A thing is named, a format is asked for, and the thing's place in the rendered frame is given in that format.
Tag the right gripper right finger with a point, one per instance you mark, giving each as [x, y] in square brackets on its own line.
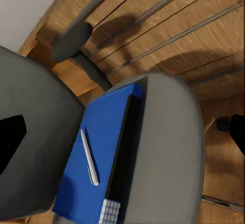
[237, 131]

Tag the swivel chair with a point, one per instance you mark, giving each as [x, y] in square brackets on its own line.
[166, 170]

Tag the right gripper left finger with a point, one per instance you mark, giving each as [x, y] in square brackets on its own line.
[12, 132]

